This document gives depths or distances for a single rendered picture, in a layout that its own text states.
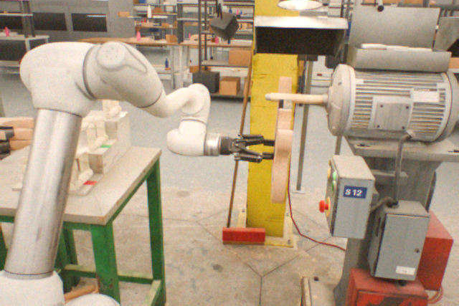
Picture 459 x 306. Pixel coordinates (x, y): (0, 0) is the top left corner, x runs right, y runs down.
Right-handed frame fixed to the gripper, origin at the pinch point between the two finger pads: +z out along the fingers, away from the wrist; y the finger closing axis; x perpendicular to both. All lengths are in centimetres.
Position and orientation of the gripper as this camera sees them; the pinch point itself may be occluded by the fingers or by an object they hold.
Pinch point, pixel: (273, 149)
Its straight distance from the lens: 134.0
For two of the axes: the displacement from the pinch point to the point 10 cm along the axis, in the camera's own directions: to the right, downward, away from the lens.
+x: -0.1, -7.7, -6.3
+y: -1.3, 6.3, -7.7
